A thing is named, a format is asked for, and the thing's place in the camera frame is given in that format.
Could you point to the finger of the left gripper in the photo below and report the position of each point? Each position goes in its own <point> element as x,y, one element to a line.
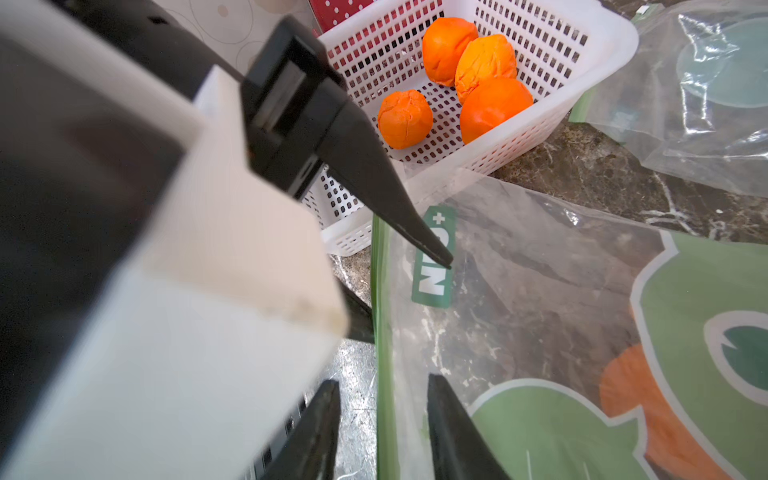
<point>356,158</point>
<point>361,327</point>

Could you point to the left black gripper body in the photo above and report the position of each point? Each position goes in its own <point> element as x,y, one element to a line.
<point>290,96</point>

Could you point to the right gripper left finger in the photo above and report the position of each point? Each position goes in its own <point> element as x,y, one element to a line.
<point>306,446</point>

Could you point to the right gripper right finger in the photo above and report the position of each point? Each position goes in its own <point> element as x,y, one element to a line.
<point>458,449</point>

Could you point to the orange toy mandarin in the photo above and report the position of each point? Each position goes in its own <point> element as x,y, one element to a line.
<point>404,119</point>
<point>442,47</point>
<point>483,59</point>
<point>492,103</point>

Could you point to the green-seal clear zip-top bag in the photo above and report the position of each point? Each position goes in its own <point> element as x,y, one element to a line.
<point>541,296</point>

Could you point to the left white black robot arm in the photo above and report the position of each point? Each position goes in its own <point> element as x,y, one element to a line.
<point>154,39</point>

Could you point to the white perforated plastic basket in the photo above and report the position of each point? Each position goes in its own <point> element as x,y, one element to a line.
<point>563,48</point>

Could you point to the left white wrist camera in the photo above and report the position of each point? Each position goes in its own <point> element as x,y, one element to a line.
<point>162,307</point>

